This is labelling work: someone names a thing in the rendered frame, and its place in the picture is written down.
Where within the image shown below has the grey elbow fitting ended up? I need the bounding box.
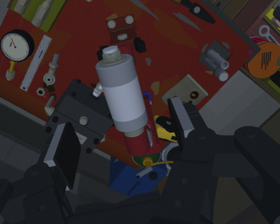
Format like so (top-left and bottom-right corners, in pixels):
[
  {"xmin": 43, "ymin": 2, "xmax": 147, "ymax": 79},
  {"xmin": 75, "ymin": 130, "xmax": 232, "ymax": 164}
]
[{"xmin": 43, "ymin": 93, "xmax": 57, "ymax": 117}]

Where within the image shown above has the orange disc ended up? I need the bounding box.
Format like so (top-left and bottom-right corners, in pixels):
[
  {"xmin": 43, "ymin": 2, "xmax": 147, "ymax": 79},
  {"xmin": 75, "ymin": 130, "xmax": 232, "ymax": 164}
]
[{"xmin": 247, "ymin": 42, "xmax": 280, "ymax": 79}]

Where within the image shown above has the black knob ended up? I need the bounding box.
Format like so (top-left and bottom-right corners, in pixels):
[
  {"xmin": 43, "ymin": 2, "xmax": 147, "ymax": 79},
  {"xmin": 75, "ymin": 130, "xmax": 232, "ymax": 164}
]
[{"xmin": 133, "ymin": 37, "xmax": 147, "ymax": 54}]

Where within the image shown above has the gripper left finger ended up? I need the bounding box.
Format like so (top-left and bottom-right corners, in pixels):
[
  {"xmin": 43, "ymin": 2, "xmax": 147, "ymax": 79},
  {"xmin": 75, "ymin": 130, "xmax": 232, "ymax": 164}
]
[{"xmin": 0, "ymin": 121, "xmax": 82, "ymax": 224}]

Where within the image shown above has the steel ruler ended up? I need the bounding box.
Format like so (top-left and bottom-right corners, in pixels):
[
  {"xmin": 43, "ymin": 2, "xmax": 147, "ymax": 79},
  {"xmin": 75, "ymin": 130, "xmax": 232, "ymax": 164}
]
[{"xmin": 19, "ymin": 34, "xmax": 53, "ymax": 92}]

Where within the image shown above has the black handled tool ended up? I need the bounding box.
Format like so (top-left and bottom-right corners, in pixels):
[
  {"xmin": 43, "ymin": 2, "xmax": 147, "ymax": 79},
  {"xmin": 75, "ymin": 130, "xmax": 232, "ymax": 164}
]
[{"xmin": 172, "ymin": 0, "xmax": 217, "ymax": 25}]

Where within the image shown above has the grey block with two tubes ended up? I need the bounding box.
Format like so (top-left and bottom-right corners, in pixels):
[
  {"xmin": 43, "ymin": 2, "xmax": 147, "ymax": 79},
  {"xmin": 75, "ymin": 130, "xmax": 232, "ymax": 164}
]
[{"xmin": 197, "ymin": 39, "xmax": 233, "ymax": 82}]

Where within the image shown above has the grey threaded fitting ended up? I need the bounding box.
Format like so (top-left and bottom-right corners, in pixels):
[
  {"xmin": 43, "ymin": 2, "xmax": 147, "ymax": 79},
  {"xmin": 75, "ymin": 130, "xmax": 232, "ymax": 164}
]
[
  {"xmin": 13, "ymin": 0, "xmax": 32, "ymax": 15},
  {"xmin": 31, "ymin": 0, "xmax": 55, "ymax": 29}
]

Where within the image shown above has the grey pointed blade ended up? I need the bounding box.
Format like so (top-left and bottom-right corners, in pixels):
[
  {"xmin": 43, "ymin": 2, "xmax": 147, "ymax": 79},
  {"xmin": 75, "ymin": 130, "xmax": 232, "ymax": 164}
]
[
  {"xmin": 129, "ymin": 0, "xmax": 161, "ymax": 21},
  {"xmin": 173, "ymin": 11, "xmax": 203, "ymax": 32}
]

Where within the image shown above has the green disc with yellow cap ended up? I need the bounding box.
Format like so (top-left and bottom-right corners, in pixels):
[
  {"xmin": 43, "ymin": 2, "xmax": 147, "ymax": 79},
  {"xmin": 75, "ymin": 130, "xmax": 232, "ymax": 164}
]
[{"xmin": 131, "ymin": 151, "xmax": 161, "ymax": 168}]

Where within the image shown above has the yellow cord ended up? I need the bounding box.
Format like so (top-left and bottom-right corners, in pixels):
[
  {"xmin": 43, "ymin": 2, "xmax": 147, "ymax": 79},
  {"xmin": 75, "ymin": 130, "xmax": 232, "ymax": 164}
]
[{"xmin": 149, "ymin": 160, "xmax": 175, "ymax": 167}]

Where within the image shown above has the red work mat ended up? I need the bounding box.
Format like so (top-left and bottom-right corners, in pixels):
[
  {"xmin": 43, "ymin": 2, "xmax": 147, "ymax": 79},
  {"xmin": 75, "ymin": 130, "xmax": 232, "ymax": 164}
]
[{"xmin": 0, "ymin": 0, "xmax": 256, "ymax": 166}]

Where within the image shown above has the green parts tray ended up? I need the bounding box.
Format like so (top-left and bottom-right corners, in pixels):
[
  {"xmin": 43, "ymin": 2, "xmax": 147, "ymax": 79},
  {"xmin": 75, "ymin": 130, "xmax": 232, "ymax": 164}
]
[{"xmin": 9, "ymin": 0, "xmax": 68, "ymax": 33}]

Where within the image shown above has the small white fitting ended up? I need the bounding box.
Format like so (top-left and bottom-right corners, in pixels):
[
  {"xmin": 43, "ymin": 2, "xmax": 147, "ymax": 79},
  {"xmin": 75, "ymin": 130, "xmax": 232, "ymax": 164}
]
[{"xmin": 91, "ymin": 82, "xmax": 104, "ymax": 98}]

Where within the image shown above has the beige plate with brown hole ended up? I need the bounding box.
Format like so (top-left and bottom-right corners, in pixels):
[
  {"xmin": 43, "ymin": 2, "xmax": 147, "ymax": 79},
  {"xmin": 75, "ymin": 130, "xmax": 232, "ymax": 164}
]
[{"xmin": 161, "ymin": 73, "xmax": 209, "ymax": 108}]

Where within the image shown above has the small grey pin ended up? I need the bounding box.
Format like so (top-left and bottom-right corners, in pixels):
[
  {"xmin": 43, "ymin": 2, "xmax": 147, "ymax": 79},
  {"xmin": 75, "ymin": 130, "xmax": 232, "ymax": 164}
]
[{"xmin": 135, "ymin": 166, "xmax": 154, "ymax": 179}]

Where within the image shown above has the blue holder block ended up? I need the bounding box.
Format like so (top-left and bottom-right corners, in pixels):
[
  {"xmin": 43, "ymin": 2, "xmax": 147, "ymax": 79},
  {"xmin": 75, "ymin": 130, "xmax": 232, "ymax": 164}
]
[{"xmin": 109, "ymin": 155, "xmax": 168, "ymax": 198}]

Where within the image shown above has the grey rod end fitting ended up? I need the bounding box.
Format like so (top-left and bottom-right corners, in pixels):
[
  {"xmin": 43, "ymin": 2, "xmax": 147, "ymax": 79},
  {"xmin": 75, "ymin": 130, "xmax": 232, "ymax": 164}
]
[{"xmin": 43, "ymin": 53, "xmax": 61, "ymax": 87}]

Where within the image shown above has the silver ring spanner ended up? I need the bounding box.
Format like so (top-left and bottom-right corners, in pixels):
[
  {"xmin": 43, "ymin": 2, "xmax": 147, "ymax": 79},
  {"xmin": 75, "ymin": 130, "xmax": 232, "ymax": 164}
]
[{"xmin": 258, "ymin": 24, "xmax": 279, "ymax": 46}]

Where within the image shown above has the dark grey valve body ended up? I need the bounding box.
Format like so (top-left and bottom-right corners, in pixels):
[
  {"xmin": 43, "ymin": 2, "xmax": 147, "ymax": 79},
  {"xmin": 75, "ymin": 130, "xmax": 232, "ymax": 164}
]
[{"xmin": 43, "ymin": 78, "xmax": 115, "ymax": 155}]

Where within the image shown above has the black rimmed pressure gauge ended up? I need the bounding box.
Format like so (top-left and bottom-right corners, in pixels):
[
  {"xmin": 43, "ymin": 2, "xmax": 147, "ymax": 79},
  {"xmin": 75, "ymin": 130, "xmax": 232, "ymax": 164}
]
[{"xmin": 0, "ymin": 29, "xmax": 35, "ymax": 82}]

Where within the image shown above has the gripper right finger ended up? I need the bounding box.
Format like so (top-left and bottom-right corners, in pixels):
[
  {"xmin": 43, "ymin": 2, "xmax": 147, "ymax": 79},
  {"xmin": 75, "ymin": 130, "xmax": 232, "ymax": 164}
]
[{"xmin": 167, "ymin": 96, "xmax": 280, "ymax": 224}]

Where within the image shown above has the red lever with grey grip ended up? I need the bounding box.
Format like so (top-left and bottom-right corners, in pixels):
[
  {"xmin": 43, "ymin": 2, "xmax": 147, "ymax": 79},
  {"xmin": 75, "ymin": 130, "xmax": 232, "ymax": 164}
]
[{"xmin": 95, "ymin": 45, "xmax": 162, "ymax": 159}]

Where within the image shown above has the white ring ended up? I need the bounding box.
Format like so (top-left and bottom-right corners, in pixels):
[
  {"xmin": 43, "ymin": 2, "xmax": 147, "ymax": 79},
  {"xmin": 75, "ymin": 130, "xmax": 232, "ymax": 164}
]
[{"xmin": 161, "ymin": 142, "xmax": 179, "ymax": 171}]

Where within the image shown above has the red bracket with bolts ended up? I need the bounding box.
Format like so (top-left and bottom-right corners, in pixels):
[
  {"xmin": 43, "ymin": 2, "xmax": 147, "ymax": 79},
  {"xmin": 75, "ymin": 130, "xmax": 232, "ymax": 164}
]
[{"xmin": 107, "ymin": 13, "xmax": 138, "ymax": 46}]

